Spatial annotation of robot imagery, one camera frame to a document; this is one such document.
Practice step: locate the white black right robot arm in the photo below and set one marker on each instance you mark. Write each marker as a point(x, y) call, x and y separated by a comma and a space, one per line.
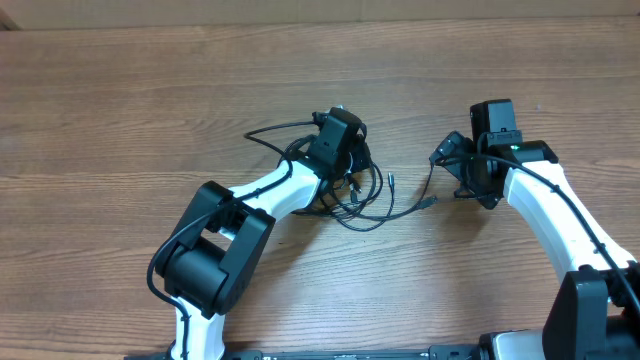
point(595, 314)

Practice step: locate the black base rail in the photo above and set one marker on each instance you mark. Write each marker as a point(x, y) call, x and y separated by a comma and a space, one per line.
point(434, 352)

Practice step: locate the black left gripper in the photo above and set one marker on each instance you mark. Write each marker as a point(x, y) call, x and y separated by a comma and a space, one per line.
point(358, 151)

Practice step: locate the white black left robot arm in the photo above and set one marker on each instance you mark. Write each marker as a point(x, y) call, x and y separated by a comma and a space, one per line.
point(207, 262)

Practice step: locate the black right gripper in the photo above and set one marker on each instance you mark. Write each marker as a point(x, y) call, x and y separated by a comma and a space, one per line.
point(451, 151)

